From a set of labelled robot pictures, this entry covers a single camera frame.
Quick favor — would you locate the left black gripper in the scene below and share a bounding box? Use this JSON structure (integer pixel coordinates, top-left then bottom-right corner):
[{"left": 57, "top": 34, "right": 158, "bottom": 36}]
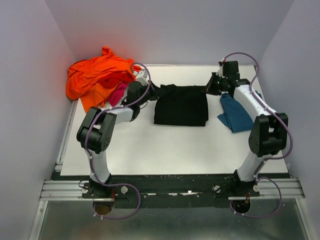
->
[{"left": 137, "top": 79, "right": 165, "bottom": 107}]

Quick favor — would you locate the black printed t shirt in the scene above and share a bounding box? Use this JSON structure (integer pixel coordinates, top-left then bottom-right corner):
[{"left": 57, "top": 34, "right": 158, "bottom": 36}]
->
[{"left": 153, "top": 84, "right": 209, "bottom": 127}]

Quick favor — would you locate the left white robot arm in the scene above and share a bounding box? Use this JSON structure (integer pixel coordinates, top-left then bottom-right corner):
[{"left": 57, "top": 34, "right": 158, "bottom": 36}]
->
[{"left": 76, "top": 81, "right": 165, "bottom": 198}]

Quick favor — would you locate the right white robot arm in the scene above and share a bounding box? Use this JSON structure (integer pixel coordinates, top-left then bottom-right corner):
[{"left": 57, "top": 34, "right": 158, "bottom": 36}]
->
[{"left": 205, "top": 59, "right": 289, "bottom": 196}]

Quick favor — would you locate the folded blue t shirt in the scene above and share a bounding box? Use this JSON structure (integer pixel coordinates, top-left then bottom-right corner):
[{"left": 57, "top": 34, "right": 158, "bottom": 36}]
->
[{"left": 217, "top": 94, "right": 254, "bottom": 134}]

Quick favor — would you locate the magenta t shirt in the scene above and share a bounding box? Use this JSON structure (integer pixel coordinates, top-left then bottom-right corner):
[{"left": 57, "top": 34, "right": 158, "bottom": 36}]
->
[{"left": 108, "top": 82, "right": 128, "bottom": 107}]

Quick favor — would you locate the red t shirt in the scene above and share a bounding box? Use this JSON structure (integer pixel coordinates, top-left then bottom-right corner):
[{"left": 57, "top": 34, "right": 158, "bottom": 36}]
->
[{"left": 98, "top": 71, "right": 135, "bottom": 89}]

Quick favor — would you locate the orange t shirt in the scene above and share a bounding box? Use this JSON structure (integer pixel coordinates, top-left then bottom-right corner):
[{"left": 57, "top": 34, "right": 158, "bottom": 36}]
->
[{"left": 65, "top": 46, "right": 141, "bottom": 113}]

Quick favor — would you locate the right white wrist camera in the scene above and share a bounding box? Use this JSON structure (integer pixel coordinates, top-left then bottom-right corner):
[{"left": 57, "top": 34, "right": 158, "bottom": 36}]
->
[{"left": 216, "top": 58, "right": 226, "bottom": 78}]

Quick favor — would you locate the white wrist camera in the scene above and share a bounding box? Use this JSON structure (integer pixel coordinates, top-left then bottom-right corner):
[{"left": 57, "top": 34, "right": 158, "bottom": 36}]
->
[
  {"left": 133, "top": 69, "right": 148, "bottom": 86},
  {"left": 216, "top": 58, "right": 226, "bottom": 78}
]

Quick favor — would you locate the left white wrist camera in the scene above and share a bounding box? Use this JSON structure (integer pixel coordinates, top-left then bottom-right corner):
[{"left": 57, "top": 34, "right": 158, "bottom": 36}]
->
[{"left": 133, "top": 69, "right": 148, "bottom": 86}]

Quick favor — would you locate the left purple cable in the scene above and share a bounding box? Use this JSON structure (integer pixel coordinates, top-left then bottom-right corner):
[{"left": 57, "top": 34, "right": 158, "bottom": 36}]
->
[{"left": 84, "top": 62, "right": 152, "bottom": 220}]

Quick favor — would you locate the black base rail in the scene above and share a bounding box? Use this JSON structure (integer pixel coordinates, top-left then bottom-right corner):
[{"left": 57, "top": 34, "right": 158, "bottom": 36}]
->
[{"left": 51, "top": 172, "right": 291, "bottom": 210}]

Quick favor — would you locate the aluminium frame rail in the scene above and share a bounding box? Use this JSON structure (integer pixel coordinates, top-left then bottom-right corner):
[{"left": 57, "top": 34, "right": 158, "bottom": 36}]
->
[{"left": 27, "top": 99, "right": 83, "bottom": 240}]

